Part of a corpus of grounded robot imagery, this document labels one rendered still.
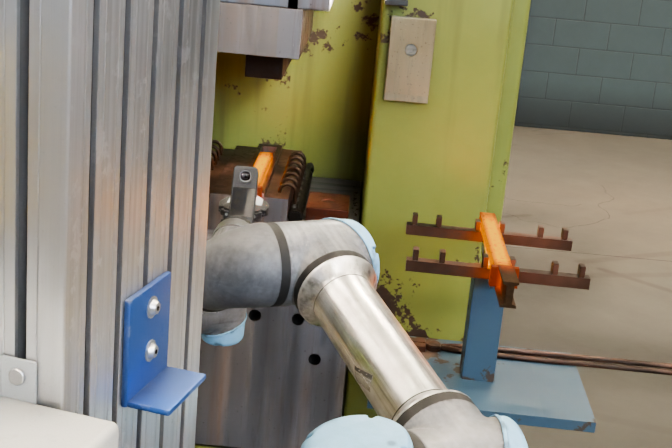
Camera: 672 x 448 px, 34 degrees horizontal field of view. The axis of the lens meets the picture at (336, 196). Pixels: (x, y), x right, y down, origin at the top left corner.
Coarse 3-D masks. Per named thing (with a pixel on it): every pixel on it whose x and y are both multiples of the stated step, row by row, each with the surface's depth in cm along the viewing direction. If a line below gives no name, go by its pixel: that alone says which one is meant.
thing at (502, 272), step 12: (480, 216) 210; (492, 216) 209; (480, 228) 208; (492, 228) 201; (492, 240) 194; (492, 252) 188; (504, 252) 188; (492, 264) 179; (504, 264) 182; (492, 276) 179; (504, 276) 173; (516, 276) 173; (504, 288) 173; (516, 288) 179; (504, 300) 172
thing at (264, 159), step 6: (258, 156) 239; (264, 156) 239; (270, 156) 240; (258, 162) 233; (264, 162) 234; (270, 162) 239; (258, 168) 229; (264, 168) 229; (264, 174) 226; (258, 180) 219; (258, 186) 213; (258, 192) 212
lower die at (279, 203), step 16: (224, 160) 244; (240, 160) 241; (272, 160) 239; (224, 176) 227; (272, 176) 229; (288, 176) 231; (224, 192) 215; (272, 192) 218; (288, 192) 219; (208, 208) 215; (272, 208) 214; (288, 208) 217; (208, 224) 216
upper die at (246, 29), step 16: (224, 16) 205; (240, 16) 204; (256, 16) 204; (272, 16) 204; (288, 16) 204; (304, 16) 210; (224, 32) 205; (240, 32) 205; (256, 32) 205; (272, 32) 205; (288, 32) 205; (304, 32) 216; (224, 48) 206; (240, 48) 206; (256, 48) 206; (272, 48) 206; (288, 48) 206
